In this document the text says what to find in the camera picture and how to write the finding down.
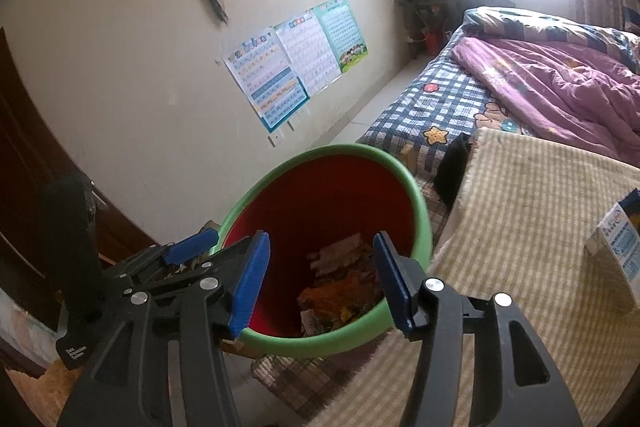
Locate black cloth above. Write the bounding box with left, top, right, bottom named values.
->
left=432, top=134, right=473, bottom=208

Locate beige striped mat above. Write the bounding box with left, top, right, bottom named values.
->
left=310, top=127, right=640, bottom=427

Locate white chart wall poster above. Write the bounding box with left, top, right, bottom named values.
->
left=272, top=7, right=341, bottom=98

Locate blue white carton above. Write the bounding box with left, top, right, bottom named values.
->
left=585, top=202, right=640, bottom=303

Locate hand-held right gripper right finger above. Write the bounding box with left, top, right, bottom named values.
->
left=371, top=231, right=583, bottom=427

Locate yellow wrapper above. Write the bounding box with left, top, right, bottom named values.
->
left=297, top=269, right=386, bottom=323

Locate green bordered wall poster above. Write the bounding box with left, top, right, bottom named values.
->
left=314, top=0, right=371, bottom=74

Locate brown wrapper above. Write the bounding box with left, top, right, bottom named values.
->
left=159, top=257, right=211, bottom=280

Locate blue plaid bedsheet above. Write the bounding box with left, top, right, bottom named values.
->
left=357, top=27, right=501, bottom=208

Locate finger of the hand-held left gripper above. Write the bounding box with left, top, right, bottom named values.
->
left=122, top=257, right=228, bottom=298
left=105, top=229, right=221, bottom=279

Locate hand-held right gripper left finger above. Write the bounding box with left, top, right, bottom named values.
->
left=57, top=231, right=273, bottom=427

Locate red bucket with green rim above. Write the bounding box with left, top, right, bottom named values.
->
left=217, top=144, right=433, bottom=360

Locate dark wooden door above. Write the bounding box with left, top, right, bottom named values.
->
left=0, top=27, right=166, bottom=358

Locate plaid cloth under bucket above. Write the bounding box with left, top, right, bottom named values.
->
left=250, top=349, right=371, bottom=419

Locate blue bordered wall poster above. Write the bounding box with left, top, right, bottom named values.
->
left=224, top=27, right=308, bottom=132

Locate purple quilt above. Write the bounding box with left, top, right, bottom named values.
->
left=452, top=34, right=640, bottom=168

